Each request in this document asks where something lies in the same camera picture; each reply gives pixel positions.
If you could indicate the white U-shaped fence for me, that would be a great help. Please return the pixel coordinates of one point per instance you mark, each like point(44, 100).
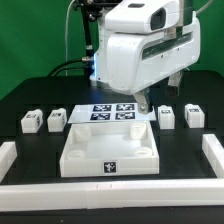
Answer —
point(122, 194)

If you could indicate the white marker sheet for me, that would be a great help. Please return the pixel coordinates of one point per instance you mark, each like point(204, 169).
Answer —
point(108, 113)

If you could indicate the black camera pole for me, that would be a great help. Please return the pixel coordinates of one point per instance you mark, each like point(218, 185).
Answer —
point(90, 11)

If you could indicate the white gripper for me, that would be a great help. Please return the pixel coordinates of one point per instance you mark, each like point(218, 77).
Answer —
point(135, 62)

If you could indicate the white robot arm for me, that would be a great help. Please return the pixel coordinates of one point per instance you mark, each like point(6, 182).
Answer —
point(139, 17)

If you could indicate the white square tabletop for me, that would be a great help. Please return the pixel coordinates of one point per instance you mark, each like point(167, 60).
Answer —
point(109, 149)

